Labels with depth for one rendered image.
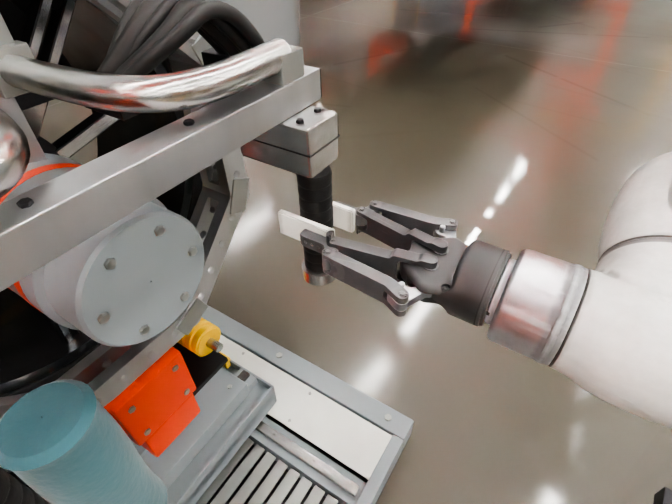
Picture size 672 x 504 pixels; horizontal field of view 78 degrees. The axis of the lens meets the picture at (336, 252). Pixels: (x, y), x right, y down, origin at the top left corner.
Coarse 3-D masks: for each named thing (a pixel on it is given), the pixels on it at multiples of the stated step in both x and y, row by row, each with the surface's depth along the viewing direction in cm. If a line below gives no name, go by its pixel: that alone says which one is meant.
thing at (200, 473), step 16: (224, 368) 111; (240, 368) 109; (256, 384) 108; (256, 400) 104; (272, 400) 107; (240, 416) 101; (256, 416) 102; (224, 432) 98; (240, 432) 98; (208, 448) 96; (224, 448) 94; (192, 464) 93; (208, 464) 91; (224, 464) 97; (176, 480) 91; (192, 480) 91; (208, 480) 93; (176, 496) 88; (192, 496) 90
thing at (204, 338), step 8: (200, 320) 74; (200, 328) 72; (208, 328) 72; (216, 328) 74; (184, 336) 72; (192, 336) 72; (200, 336) 71; (208, 336) 72; (216, 336) 74; (184, 344) 73; (192, 344) 71; (200, 344) 71; (208, 344) 72; (216, 344) 72; (200, 352) 72; (208, 352) 74
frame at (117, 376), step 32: (96, 0) 42; (128, 0) 41; (192, 64) 52; (224, 160) 60; (224, 192) 64; (224, 224) 65; (224, 256) 67; (192, 320) 66; (96, 352) 59; (128, 352) 59; (160, 352) 62; (96, 384) 55; (128, 384) 59; (0, 416) 49
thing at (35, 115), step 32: (32, 0) 44; (64, 0) 46; (32, 32) 44; (64, 32) 46; (96, 32) 54; (96, 64) 62; (160, 64) 55; (32, 128) 47; (96, 128) 53; (128, 128) 69; (0, 320) 63; (32, 320) 64; (0, 352) 57; (32, 352) 59; (64, 352) 59; (0, 384) 52
